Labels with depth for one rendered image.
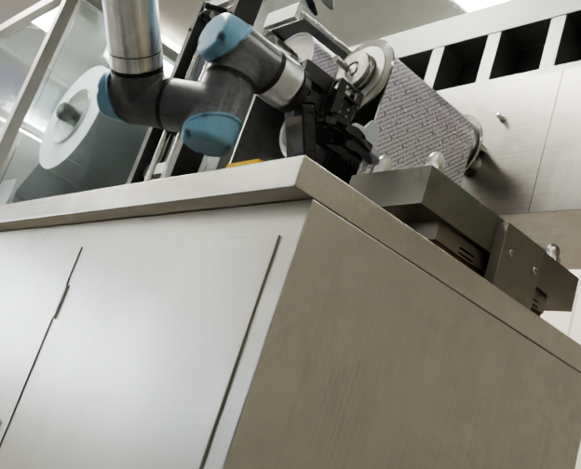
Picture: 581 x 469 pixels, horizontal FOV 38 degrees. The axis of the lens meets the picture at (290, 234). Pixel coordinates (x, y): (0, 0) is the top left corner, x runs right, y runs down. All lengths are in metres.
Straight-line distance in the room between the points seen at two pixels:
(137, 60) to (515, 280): 0.63
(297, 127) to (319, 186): 0.33
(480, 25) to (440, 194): 0.77
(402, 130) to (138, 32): 0.50
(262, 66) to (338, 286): 0.39
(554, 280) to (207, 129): 0.61
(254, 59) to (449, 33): 0.83
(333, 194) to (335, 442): 0.28
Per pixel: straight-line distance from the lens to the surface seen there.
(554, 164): 1.59
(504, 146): 1.68
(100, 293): 1.26
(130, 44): 1.21
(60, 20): 2.29
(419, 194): 1.19
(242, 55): 1.21
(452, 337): 1.13
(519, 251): 1.32
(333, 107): 1.31
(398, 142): 1.45
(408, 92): 1.49
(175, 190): 1.15
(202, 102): 1.19
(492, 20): 1.92
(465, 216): 1.25
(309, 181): 0.96
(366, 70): 1.46
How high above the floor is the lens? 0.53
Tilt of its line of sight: 17 degrees up
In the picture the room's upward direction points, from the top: 19 degrees clockwise
